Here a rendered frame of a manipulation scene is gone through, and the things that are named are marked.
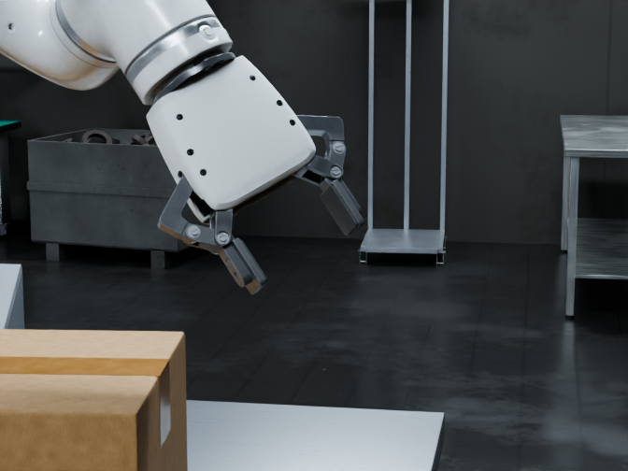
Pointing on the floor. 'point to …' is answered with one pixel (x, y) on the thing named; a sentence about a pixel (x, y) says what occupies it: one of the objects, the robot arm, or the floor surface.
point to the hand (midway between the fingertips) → (302, 248)
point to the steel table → (599, 249)
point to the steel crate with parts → (103, 195)
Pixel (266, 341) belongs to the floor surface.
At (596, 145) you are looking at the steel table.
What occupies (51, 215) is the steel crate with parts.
